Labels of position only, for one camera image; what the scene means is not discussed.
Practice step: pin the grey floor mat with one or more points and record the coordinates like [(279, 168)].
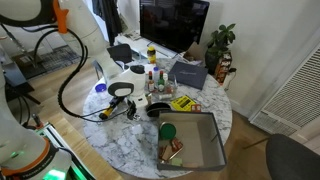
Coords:
[(56, 58)]

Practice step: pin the blue grey box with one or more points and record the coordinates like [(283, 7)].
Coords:
[(188, 75)]

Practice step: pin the black flat screen television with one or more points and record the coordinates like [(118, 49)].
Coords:
[(173, 23)]

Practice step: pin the dark side table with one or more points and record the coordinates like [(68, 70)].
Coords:
[(15, 83)]

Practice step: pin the white wall vent grille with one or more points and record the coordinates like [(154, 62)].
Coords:
[(293, 100)]

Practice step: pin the navy open cardboard box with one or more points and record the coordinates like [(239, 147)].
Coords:
[(213, 156)]

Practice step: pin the white bottle blue cap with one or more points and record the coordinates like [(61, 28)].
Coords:
[(156, 75)]

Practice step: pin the brown cardboard piece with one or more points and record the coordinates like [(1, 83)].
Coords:
[(195, 51)]

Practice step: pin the green lidded jar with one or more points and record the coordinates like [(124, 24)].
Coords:
[(167, 131)]

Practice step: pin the yellow black package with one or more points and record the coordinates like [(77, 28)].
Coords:
[(183, 103)]

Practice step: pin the black glasses case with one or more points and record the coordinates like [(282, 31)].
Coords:
[(158, 110)]

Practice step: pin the white television stand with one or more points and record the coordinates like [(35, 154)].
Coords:
[(140, 45)]

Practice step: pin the black chair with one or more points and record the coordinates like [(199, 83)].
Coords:
[(120, 53)]

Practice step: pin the dark grey upholstered chair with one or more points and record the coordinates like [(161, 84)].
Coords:
[(293, 160)]

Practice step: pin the pale green packet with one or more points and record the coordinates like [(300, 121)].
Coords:
[(176, 161)]

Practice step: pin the tan labelled spice jar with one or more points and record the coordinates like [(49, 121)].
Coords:
[(148, 99)]

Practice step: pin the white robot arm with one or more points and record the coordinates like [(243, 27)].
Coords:
[(86, 33)]

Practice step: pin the hanging black clothes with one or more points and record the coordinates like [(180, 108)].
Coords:
[(111, 20)]

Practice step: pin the green bottle red cap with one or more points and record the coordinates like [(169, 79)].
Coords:
[(161, 83)]

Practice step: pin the red snack packet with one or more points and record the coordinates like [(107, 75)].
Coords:
[(177, 145)]

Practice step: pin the orange black clamp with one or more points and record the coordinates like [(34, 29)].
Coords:
[(37, 120)]

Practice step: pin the light wooden platform board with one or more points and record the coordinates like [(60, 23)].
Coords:
[(96, 156)]

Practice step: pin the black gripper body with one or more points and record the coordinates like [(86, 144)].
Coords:
[(131, 106)]

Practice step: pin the small orange box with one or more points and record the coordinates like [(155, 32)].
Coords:
[(196, 108)]

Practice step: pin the yellow black flashlight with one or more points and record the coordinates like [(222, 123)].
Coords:
[(106, 113)]

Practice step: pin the red capped sauce bottle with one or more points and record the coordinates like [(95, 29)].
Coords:
[(151, 83)]

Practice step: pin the orange black carton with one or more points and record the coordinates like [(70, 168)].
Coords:
[(223, 66)]

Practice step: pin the clear plastic bottle container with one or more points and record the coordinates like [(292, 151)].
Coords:
[(170, 88)]

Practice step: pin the green potted plant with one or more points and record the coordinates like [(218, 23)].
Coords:
[(220, 36)]

